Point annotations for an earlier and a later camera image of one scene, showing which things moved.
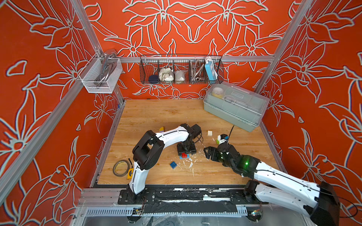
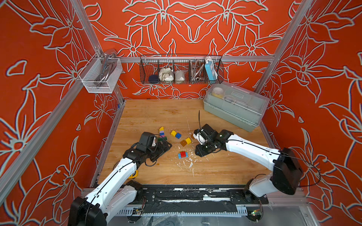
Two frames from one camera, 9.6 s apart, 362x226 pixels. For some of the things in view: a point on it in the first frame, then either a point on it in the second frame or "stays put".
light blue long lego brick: [188, 157] stays put
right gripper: [215, 151] -> [199, 151]
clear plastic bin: [100, 75] stays put
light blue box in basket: [211, 70] stays put
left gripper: [193, 150] -> [161, 151]
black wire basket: [177, 69] stays put
